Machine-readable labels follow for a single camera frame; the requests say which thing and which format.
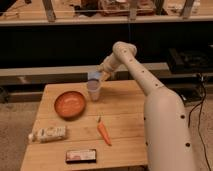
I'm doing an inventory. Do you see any ceramic cup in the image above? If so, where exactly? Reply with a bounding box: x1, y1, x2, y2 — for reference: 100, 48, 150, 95
87, 79, 101, 101

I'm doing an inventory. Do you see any white plastic bottle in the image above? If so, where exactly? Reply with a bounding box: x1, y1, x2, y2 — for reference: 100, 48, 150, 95
28, 126, 67, 143

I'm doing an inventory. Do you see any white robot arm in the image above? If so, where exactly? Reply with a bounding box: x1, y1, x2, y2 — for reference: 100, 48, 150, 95
98, 41, 197, 171

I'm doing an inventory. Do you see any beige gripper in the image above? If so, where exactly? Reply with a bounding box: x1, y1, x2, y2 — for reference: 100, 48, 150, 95
98, 54, 118, 82

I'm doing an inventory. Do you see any grey metal shelf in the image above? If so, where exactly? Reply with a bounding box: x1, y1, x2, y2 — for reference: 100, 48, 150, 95
0, 61, 171, 86

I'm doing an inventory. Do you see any white sponge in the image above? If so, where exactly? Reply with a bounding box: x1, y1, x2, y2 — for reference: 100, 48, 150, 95
87, 71, 101, 80

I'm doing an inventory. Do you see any wooden table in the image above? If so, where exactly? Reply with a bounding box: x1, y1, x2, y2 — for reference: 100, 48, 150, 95
21, 80, 147, 171

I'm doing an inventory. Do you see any orange wooden bowl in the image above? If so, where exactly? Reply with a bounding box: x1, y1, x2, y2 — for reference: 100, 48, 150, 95
54, 91, 86, 119

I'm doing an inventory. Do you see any orange carrot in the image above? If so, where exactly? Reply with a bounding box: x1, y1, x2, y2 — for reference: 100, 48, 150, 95
97, 119, 112, 146

